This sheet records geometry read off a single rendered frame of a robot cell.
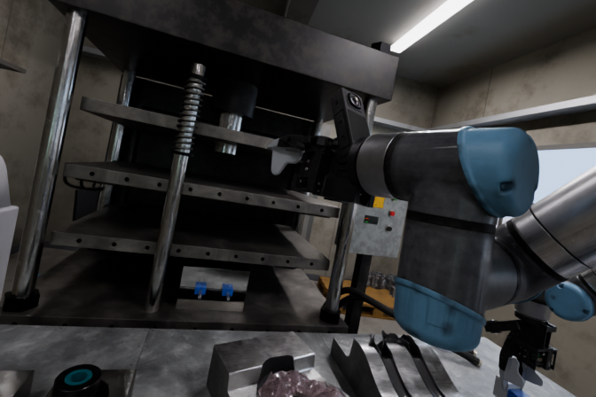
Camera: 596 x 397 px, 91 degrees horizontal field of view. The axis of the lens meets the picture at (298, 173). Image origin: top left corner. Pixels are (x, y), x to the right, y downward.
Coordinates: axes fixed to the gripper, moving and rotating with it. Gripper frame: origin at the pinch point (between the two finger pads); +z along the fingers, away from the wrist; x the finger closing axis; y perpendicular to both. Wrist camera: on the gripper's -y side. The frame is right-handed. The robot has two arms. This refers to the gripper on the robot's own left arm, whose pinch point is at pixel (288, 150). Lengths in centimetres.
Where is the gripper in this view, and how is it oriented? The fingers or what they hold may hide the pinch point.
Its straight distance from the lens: 52.4
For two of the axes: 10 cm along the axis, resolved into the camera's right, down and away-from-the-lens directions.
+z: -5.7, -0.6, 8.2
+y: -2.5, 9.6, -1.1
